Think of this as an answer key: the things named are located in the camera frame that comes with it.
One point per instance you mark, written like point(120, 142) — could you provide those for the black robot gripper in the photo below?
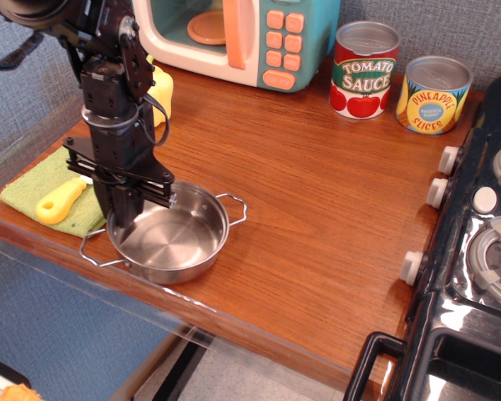
point(119, 157)

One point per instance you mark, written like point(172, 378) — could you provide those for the stainless steel two-handled pot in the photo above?
point(178, 244)

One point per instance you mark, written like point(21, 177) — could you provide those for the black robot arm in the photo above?
point(112, 69)

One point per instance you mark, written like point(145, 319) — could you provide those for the green cloth napkin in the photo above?
point(24, 193)

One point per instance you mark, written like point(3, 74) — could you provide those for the yellow toy bell pepper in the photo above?
point(162, 91)

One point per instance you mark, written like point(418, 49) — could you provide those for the orange plate inside microwave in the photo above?
point(207, 28)

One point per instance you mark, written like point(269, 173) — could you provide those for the orange object bottom left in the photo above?
point(19, 392)

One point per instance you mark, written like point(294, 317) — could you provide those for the teal toy microwave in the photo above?
point(275, 45)

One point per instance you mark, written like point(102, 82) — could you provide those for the tomato sauce can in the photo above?
point(364, 63)

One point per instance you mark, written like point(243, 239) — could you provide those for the white stove knob lower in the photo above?
point(410, 267)

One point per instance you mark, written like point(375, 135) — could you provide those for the white stove knob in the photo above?
point(448, 159)
point(410, 267)
point(436, 192)

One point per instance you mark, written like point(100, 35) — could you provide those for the white stove knob middle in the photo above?
point(436, 192)

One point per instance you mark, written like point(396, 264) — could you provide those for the white stove knob upper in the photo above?
point(448, 159)

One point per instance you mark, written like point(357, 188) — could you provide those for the pineapple slices can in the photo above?
point(434, 91)

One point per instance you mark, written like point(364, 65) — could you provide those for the black toy stove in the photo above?
point(452, 348)

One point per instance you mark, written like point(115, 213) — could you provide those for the yellow-handled toy knife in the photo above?
point(55, 206)

